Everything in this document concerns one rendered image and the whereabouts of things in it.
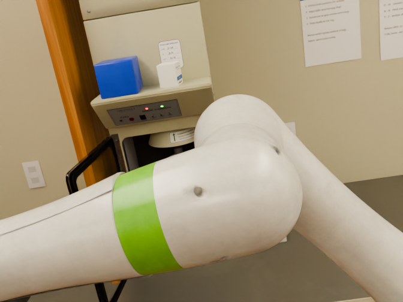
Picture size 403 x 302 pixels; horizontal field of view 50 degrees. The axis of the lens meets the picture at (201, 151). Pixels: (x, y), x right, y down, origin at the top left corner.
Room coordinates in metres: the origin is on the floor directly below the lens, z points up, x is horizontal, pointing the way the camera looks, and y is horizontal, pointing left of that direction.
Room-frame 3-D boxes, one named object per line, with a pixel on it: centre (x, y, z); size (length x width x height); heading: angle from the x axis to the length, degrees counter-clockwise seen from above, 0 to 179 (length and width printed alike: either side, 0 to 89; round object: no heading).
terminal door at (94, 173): (1.07, 0.28, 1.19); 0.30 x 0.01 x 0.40; 169
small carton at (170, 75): (1.17, 0.05, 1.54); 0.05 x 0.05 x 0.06; 74
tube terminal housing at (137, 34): (1.36, 0.09, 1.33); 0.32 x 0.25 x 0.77; 87
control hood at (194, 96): (1.17, 0.10, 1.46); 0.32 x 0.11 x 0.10; 87
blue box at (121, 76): (1.18, 0.18, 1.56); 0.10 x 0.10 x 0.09; 87
